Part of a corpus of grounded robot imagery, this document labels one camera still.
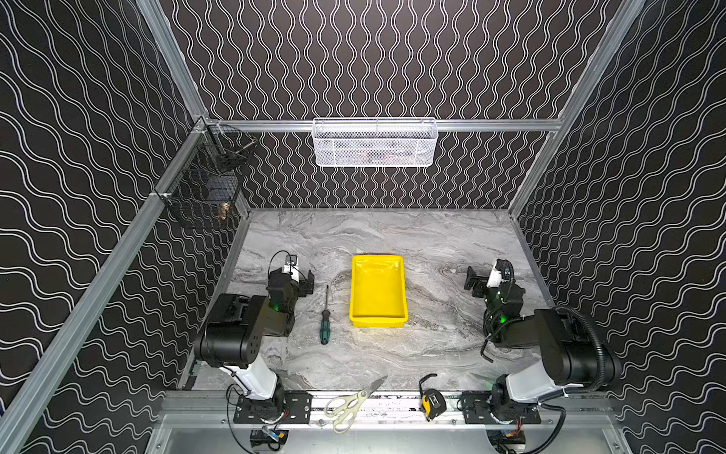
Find green handled screwdriver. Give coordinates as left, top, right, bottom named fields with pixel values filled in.
left=320, top=287, right=331, bottom=345

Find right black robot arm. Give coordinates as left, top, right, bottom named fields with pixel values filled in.
left=463, top=259, right=622, bottom=424

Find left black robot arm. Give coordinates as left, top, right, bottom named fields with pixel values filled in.
left=194, top=250, right=315, bottom=423

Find yellow plastic bin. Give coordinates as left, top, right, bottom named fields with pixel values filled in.
left=349, top=255, right=408, bottom=328

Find yellow black tape measure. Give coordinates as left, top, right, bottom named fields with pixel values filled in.
left=419, top=373, right=447, bottom=422

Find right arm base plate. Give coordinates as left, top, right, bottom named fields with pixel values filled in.
left=457, top=392, right=542, bottom=425

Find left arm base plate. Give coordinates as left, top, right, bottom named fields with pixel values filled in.
left=233, top=391, right=313, bottom=425

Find black wire basket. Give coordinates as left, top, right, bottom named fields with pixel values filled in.
left=162, top=124, right=259, bottom=231

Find white handled scissors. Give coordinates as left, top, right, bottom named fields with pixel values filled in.
left=323, top=376, right=388, bottom=434

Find white wire mesh basket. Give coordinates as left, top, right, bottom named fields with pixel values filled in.
left=311, top=117, right=439, bottom=168

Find aluminium front rail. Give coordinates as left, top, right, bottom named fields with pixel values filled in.
left=156, top=391, right=614, bottom=431

